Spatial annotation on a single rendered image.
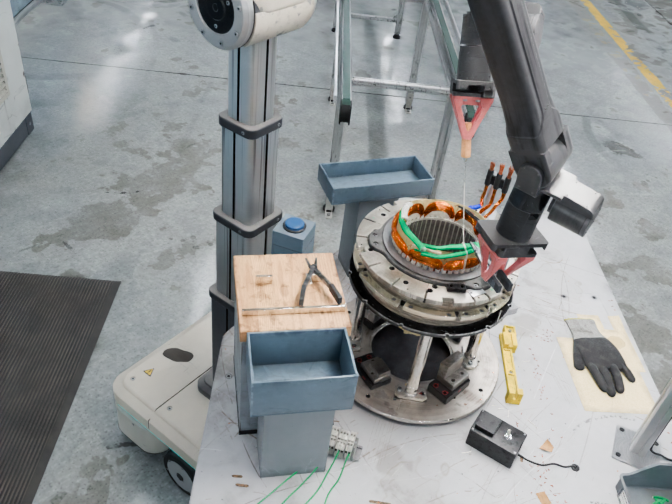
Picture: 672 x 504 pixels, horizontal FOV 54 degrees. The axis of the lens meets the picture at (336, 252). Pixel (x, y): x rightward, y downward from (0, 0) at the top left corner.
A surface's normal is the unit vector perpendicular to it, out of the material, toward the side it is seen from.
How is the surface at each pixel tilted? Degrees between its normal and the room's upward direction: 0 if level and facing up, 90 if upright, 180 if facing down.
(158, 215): 0
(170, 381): 0
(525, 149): 110
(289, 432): 90
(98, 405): 0
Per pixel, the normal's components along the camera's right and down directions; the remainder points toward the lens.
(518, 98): -0.57, 0.70
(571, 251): 0.11, -0.77
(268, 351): 0.18, 0.63
